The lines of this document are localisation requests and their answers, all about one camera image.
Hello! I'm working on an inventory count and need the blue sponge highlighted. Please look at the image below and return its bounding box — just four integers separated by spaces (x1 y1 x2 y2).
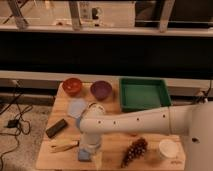
78 149 91 162

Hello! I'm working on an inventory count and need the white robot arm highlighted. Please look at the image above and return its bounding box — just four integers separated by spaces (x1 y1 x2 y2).
79 102 213 171

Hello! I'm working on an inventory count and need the blue plastic cup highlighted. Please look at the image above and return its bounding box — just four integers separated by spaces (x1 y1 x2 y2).
76 117 81 130

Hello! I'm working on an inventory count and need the yellow banana bunch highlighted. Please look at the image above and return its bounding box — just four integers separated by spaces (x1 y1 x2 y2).
50 140 79 153

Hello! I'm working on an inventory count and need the dark grape bunch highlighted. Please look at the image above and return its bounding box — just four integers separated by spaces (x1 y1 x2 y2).
121 138 148 168

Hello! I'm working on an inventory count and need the black rectangular block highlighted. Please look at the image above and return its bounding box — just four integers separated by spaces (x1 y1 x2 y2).
46 119 68 138

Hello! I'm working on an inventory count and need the light blue plate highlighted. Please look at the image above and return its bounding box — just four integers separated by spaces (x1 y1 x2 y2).
68 98 87 118

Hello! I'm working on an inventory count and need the purple bowl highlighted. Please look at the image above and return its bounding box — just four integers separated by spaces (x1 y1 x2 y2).
90 80 112 101

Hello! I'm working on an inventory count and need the white round lid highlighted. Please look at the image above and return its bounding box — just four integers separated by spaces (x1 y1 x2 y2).
158 139 179 159

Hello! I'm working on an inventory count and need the green plastic tray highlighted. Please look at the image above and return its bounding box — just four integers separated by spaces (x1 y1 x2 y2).
119 78 171 112

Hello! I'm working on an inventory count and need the red bowl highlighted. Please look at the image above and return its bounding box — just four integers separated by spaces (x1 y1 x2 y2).
62 78 82 96

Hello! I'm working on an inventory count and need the black power adapter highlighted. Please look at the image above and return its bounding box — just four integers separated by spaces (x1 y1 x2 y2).
7 119 19 128

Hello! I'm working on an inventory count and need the black floor cable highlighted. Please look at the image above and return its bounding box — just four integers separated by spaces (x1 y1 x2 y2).
0 82 34 171

